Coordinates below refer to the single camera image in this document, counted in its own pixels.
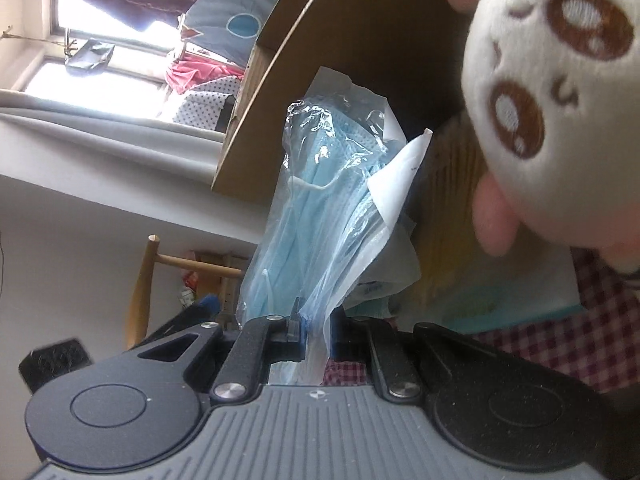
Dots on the pink checkered tablecloth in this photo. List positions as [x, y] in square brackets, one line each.
[562, 308]

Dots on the wooden chair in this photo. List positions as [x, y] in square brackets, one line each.
[138, 313]

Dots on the pink hanging garment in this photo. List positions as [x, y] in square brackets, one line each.
[191, 70]

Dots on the bag of blue face masks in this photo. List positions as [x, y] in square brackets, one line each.
[336, 235]

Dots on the blue patterned hanging blanket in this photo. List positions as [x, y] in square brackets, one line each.
[227, 28]

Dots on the brown cardboard box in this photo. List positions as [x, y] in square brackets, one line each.
[409, 51]

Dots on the polka dot cloth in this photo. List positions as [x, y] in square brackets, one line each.
[209, 105]

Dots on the grey curtain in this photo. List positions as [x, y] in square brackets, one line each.
[187, 152]

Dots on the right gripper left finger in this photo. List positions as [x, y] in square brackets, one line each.
[262, 342]

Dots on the white pink plush toy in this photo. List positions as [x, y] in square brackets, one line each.
[552, 91]

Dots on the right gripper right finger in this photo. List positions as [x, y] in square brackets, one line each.
[375, 344]

